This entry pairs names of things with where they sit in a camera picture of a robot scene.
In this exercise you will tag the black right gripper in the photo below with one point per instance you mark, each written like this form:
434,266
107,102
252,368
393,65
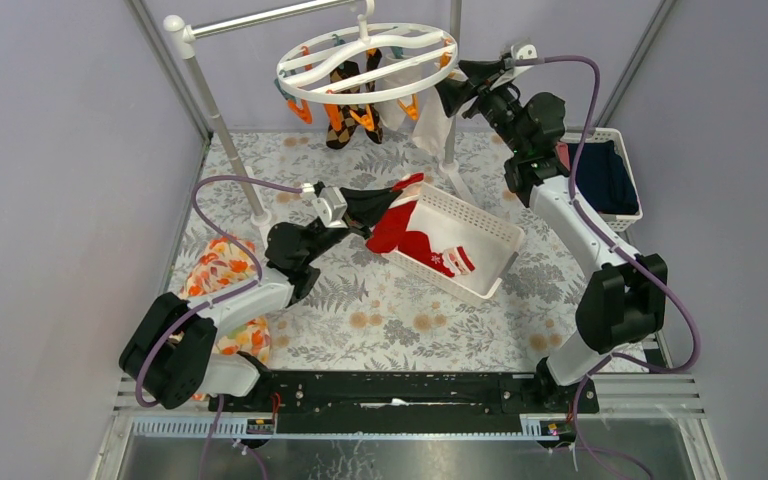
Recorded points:
456,94

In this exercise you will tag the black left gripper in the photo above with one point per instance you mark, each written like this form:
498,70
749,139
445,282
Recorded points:
349,212

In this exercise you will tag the red snowflake sock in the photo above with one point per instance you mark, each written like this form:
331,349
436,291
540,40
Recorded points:
389,231

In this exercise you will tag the orange clip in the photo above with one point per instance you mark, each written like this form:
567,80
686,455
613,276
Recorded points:
335,117
411,108
366,118

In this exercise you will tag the white round clip hanger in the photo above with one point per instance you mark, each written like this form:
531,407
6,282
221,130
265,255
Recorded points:
395,59

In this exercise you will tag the teal front clip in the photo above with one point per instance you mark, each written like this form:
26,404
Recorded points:
287,96

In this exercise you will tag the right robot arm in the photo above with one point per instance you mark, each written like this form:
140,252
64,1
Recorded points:
623,301

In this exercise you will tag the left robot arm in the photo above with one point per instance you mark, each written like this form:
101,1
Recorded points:
171,355

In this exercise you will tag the floral grey tablecloth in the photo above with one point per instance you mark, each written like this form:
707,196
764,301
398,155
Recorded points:
368,314

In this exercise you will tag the white rack right foot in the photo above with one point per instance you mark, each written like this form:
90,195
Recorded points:
453,175

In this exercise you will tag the pink garment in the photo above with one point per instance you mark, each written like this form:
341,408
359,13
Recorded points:
562,152

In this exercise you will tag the white perforated sock basket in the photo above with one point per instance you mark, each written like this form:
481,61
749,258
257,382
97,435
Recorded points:
490,243

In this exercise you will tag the floral orange cloth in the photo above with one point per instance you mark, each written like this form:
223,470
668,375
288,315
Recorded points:
220,265

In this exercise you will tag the navy garment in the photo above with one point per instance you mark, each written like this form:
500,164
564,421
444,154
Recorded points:
602,178

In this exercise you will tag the white basket with clothes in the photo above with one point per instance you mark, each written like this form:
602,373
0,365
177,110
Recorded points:
618,223

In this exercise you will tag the grey horizontal rack bar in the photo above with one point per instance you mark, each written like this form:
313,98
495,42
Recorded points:
204,30

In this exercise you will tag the grey left rack pole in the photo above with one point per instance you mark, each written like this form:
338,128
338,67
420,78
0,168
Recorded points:
176,28

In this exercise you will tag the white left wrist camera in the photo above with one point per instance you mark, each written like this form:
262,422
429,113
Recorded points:
329,204

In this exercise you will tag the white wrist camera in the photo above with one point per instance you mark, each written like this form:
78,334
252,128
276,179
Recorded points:
329,204
518,58

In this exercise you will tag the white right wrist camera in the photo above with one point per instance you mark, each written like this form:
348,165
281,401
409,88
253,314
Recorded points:
518,58

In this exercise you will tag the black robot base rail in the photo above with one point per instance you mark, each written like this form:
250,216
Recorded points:
376,402

